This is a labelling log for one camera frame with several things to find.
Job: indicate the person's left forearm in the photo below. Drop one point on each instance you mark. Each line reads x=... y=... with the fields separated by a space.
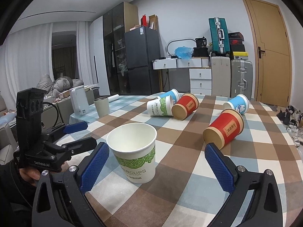
x=11 y=184

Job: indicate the white water dispenser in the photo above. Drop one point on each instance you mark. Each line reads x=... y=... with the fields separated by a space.
x=79 y=101

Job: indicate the grey chair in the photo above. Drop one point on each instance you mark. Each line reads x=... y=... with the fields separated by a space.
x=48 y=117
x=64 y=112

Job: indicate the white dressing desk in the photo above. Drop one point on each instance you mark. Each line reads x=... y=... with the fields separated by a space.
x=180 y=63

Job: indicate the pile of grey clothes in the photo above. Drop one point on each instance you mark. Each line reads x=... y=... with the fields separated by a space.
x=58 y=84

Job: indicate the plain black shoe box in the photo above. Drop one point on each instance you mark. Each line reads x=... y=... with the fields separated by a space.
x=239 y=48

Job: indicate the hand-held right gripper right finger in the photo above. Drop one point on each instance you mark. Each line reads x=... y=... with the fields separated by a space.
x=220 y=167

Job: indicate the teal suitcase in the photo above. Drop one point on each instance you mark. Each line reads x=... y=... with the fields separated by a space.
x=219 y=36

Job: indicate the pile of shoes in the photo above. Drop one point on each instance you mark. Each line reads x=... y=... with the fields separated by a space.
x=292 y=120

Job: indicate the red black shoe box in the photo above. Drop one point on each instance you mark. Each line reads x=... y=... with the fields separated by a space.
x=236 y=41

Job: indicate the black box with white label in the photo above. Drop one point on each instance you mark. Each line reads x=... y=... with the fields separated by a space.
x=201 y=42

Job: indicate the silver suitcase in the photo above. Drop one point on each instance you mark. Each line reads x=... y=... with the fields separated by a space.
x=241 y=79

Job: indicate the yellow black shoe box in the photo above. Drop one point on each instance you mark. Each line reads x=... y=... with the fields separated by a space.
x=239 y=55

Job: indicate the brown cardboard box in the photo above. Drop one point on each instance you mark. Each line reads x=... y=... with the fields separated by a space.
x=153 y=22

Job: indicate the grey-green tumbler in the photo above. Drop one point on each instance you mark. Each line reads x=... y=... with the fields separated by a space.
x=101 y=107

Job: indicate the white suitcase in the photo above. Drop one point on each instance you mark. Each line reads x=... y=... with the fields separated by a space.
x=220 y=75

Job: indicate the white green-print paper cup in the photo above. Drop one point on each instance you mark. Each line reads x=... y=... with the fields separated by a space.
x=132 y=151
x=159 y=107

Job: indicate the person's left hand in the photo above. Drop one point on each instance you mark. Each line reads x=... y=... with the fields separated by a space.
x=29 y=173

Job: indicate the grey sofa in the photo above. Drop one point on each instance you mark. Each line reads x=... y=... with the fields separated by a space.
x=6 y=132

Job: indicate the blue plastic bag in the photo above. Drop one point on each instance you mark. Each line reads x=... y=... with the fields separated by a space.
x=183 y=52

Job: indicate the white drawer cabinet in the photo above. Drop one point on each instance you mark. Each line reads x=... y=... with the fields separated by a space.
x=200 y=81

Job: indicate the arched metal-frame mirror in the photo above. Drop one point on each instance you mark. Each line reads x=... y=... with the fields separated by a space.
x=171 y=43

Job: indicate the dark glass-door cabinet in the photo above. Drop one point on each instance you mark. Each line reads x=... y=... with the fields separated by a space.
x=116 y=52

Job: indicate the red brown-rim paper cup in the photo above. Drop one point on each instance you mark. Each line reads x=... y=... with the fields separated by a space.
x=224 y=127
x=187 y=105

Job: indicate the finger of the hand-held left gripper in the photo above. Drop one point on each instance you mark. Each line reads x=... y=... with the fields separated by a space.
x=75 y=127
x=82 y=145

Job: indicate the checkered tablecloth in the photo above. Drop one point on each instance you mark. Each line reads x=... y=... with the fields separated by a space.
x=184 y=132

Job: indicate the wooden door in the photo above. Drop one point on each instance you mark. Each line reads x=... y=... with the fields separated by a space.
x=272 y=52

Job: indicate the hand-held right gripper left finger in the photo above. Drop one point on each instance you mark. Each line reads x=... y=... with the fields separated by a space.
x=94 y=166

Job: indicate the black bag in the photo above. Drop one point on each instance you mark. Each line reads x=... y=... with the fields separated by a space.
x=200 y=52

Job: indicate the white paper roll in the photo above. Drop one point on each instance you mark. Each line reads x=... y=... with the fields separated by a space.
x=114 y=97

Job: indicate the brown curtain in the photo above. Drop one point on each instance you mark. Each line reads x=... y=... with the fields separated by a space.
x=64 y=61

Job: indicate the black refrigerator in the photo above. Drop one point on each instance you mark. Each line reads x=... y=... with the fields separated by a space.
x=142 y=59

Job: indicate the blue white paper cup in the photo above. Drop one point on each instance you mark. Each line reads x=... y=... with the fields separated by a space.
x=238 y=104
x=174 y=95

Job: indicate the white sheer curtain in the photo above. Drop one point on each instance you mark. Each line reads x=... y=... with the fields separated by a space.
x=84 y=52
x=28 y=59

